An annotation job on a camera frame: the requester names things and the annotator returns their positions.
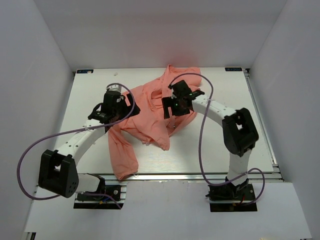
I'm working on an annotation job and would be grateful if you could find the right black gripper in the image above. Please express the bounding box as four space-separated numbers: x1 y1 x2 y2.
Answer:
162 95 191 119

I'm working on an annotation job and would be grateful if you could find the salmon pink jacket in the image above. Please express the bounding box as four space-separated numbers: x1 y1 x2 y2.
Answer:
108 64 202 180

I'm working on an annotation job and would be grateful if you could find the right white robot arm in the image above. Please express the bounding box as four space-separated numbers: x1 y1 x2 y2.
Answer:
162 80 259 200

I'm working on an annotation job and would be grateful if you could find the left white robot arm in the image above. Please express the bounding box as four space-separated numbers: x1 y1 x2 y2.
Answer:
38 90 140 200

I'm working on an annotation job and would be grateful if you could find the left blue table label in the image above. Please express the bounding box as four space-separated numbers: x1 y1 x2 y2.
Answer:
76 69 94 74

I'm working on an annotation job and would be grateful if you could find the blue table label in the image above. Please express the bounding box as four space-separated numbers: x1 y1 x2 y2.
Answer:
224 67 243 72
76 69 94 74

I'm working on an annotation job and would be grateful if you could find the right blue table label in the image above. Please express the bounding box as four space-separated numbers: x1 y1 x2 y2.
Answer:
224 67 243 72

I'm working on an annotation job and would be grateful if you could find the front white panel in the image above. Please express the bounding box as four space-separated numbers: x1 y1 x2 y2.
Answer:
25 181 312 240

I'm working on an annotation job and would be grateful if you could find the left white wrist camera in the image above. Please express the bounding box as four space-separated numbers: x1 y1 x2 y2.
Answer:
106 83 122 93

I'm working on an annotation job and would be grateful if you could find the front aluminium rail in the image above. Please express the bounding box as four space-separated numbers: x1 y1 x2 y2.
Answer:
99 171 283 182

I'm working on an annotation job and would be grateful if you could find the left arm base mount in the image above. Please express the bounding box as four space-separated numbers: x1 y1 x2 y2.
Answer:
73 173 126 210

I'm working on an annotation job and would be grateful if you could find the right aluminium side rail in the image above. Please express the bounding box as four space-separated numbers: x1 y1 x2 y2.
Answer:
243 68 280 173

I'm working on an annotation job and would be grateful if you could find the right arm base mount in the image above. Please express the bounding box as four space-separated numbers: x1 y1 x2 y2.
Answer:
205 184 258 213

